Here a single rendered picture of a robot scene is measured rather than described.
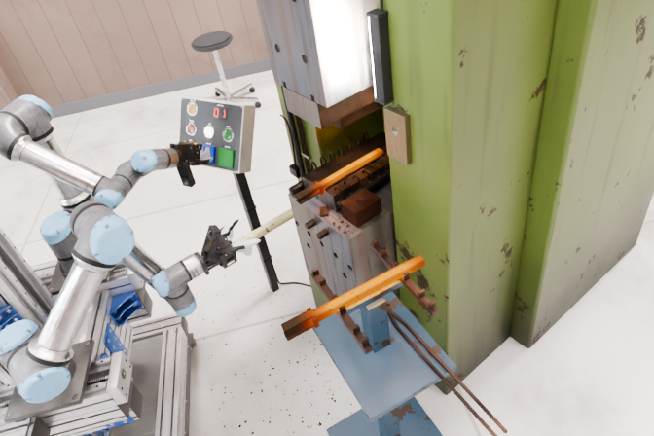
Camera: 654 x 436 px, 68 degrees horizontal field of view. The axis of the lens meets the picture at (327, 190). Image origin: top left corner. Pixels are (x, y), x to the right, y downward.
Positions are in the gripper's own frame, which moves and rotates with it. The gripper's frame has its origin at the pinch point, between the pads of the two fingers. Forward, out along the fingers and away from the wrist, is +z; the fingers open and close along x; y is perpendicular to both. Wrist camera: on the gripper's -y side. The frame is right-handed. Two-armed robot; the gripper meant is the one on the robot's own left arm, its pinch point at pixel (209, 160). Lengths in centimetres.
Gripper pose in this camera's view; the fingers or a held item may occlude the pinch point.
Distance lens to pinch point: 197.9
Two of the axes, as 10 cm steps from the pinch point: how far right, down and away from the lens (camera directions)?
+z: 4.6, -1.3, 8.8
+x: -8.8, -1.8, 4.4
